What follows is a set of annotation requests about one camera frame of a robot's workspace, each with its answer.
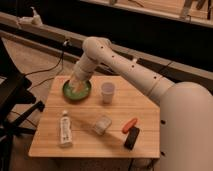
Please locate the beige sponge block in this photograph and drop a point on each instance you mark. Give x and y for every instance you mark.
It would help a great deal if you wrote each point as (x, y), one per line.
(102, 124)

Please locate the black rectangular remote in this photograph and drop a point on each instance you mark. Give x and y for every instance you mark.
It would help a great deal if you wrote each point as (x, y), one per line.
(131, 138)

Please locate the green ceramic bowl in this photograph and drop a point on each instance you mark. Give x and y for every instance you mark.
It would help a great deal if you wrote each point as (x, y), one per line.
(76, 96)

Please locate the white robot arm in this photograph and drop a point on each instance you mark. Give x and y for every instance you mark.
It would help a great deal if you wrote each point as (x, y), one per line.
(186, 108)

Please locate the wooden table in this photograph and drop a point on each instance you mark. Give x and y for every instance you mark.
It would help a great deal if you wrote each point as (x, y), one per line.
(127, 103)

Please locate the white spray bottle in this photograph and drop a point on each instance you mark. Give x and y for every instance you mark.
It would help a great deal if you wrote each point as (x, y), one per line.
(34, 20)

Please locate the translucent plastic cup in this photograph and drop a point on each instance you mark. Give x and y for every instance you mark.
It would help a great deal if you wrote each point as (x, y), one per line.
(107, 91)

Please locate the long metal rail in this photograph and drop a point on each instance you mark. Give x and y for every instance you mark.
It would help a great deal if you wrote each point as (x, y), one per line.
(45, 38)

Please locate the orange marker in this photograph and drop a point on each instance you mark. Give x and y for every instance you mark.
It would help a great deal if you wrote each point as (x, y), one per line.
(129, 125)

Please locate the black chair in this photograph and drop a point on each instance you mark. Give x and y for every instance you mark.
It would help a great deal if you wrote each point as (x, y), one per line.
(13, 90)

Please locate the white tube with label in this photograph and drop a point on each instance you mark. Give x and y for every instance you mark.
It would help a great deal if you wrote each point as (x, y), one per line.
(65, 130)

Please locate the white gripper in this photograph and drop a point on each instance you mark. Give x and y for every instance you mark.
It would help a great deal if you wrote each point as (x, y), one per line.
(82, 71)

